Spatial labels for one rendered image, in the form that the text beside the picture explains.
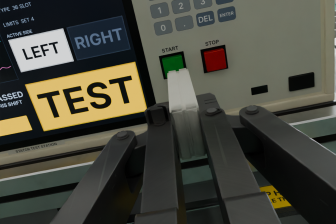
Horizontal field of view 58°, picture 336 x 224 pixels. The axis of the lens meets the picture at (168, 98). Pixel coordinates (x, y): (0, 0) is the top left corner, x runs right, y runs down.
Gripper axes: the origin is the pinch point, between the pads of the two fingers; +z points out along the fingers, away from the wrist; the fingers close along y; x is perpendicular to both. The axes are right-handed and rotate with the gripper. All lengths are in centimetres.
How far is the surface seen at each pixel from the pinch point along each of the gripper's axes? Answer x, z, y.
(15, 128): -3.0, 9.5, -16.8
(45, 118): -2.6, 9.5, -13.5
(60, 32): 5.1, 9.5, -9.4
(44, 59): 3.0, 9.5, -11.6
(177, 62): 0.5, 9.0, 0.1
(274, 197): -11.6, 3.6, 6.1
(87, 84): -0.1, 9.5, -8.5
